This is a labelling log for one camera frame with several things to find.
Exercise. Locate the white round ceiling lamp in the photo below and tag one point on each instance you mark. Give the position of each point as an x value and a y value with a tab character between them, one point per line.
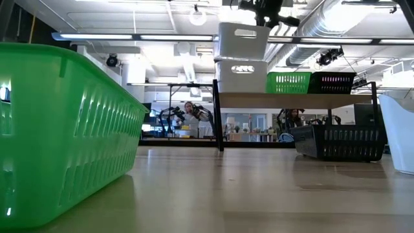
198	17

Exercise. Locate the wooden shelf with black frame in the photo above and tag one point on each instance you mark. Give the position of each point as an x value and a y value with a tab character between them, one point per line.
291	101

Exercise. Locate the background wooden table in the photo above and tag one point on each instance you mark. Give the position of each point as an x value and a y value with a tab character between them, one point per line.
252	134

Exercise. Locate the black slotted plastic basket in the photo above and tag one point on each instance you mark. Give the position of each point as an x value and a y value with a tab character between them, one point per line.
307	142
330	88

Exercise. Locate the black background table frame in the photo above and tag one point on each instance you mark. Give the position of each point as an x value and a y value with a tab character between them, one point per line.
181	84

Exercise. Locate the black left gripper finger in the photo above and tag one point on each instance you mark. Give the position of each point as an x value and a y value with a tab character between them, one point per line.
263	21
284	21

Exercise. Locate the long ceiling light strip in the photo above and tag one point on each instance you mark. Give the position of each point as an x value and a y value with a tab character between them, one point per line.
97	36

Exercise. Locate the person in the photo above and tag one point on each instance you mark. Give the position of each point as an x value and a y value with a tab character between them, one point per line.
194	124
292	119

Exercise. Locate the white plastic basket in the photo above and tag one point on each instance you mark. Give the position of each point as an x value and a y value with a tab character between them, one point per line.
233	45
241	82
401	136

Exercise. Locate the black background robot arm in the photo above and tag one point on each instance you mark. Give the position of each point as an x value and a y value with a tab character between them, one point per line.
202	113
176	111
323	120

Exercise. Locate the black ceiling spotlight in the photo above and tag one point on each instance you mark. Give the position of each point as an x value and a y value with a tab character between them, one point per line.
112	61
326	58

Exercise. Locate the silver ventilation duct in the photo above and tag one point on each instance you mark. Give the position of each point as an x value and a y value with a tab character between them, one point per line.
323	19

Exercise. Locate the green slotted plastic basket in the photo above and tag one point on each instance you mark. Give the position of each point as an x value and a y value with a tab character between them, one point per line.
288	88
48	129

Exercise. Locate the black short frame bar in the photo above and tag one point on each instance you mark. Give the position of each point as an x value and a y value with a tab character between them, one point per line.
181	144

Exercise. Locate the blue round object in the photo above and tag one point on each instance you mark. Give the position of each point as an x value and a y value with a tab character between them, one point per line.
286	137

